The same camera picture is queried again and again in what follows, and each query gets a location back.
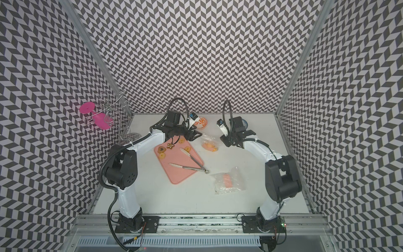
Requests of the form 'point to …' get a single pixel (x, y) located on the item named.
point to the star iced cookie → (170, 145)
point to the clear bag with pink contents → (232, 181)
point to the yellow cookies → (210, 147)
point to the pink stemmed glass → (101, 121)
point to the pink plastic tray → (178, 159)
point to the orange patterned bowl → (202, 124)
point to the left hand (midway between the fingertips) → (198, 131)
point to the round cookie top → (181, 140)
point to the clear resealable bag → (209, 143)
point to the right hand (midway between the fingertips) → (227, 137)
